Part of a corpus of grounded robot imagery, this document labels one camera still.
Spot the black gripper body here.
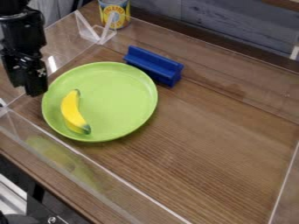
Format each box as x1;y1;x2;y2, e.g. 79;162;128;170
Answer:
0;7;47;61

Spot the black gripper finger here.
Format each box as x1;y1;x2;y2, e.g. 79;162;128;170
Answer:
1;55;24;88
24;59;48;97

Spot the yellow toy banana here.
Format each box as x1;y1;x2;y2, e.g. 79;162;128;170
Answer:
60;89;91;135

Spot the green round plate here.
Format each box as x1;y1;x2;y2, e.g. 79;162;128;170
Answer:
41;61;158;143

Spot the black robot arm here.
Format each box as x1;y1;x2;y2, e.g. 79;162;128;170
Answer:
0;0;48;97

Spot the yellow labelled tin can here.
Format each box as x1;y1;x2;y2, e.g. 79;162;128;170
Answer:
98;0;131;29

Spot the blue plastic block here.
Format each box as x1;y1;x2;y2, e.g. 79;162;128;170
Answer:
124;45;184;88

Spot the clear acrylic corner bracket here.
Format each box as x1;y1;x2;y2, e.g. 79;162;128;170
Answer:
75;10;118;46

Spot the clear acrylic enclosure wall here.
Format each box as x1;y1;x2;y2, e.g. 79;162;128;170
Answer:
0;12;299;224

